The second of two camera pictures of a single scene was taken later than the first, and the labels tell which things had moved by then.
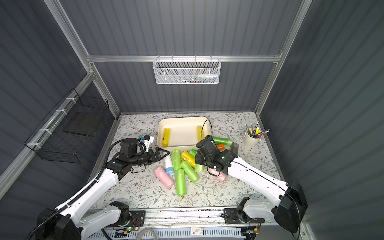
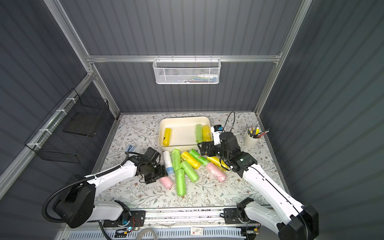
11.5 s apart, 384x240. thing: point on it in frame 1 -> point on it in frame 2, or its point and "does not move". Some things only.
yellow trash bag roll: [165, 137] does not move
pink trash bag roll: [221, 176] does not move
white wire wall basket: [186, 71] does not move
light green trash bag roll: [199, 168] -> [199, 133]
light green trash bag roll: [180, 183] does not move
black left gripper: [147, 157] -> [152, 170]
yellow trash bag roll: [200, 135] -> [206, 133]
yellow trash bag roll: [185, 156] does not move
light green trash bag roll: [189, 169] does not move
